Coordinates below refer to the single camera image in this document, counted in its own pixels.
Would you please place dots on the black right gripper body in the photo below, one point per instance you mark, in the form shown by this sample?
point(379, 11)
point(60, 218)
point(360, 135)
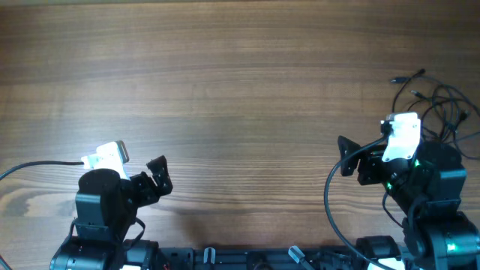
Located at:
point(375, 169)

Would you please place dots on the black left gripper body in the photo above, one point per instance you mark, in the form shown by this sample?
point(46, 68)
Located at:
point(142, 190)

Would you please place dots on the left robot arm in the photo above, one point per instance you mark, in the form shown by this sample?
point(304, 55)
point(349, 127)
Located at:
point(107, 207)

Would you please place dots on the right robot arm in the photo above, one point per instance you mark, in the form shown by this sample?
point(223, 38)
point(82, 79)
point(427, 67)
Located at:
point(427, 188)

